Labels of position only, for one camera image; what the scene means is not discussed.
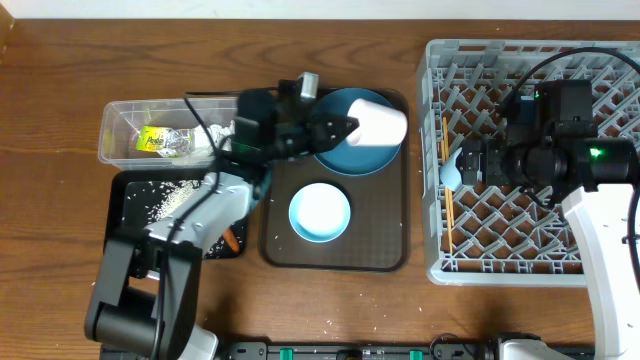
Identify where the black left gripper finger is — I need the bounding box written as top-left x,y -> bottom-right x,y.
312,131 -> 348,153
311,113 -> 359,134

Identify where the light blue cup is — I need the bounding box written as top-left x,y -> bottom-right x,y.
440,147 -> 462,192

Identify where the dark blue plate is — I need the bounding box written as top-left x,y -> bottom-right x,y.
313,88 -> 400,176

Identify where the pink cup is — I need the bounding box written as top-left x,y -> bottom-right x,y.
346,99 -> 408,147

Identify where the white tissue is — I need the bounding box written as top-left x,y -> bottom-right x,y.
191,122 -> 235,154

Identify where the light blue bowl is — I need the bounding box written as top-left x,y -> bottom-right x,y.
288,182 -> 351,243

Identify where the yellow green snack wrapper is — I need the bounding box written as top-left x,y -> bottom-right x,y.
135,125 -> 194,158

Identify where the orange carrot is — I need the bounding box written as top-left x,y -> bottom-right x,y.
222,228 -> 241,254

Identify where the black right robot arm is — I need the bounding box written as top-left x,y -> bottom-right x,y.
441,80 -> 639,359

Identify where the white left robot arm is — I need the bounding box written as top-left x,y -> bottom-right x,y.
84,89 -> 360,359

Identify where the grey dishwasher rack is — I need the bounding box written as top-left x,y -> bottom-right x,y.
415,38 -> 640,289

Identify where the wooden chopstick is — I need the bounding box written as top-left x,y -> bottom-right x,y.
442,116 -> 454,230
440,134 -> 454,256

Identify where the brown serving tray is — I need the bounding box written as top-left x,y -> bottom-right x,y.
259,85 -> 410,273

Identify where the clear plastic bin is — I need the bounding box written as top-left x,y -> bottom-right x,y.
98,96 -> 236,170

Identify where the spilled white rice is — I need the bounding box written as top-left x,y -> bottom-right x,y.
121,180 -> 247,259

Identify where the black tray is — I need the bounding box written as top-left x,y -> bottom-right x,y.
102,168 -> 249,263

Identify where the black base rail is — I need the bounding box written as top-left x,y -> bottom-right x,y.
215,342 -> 477,360

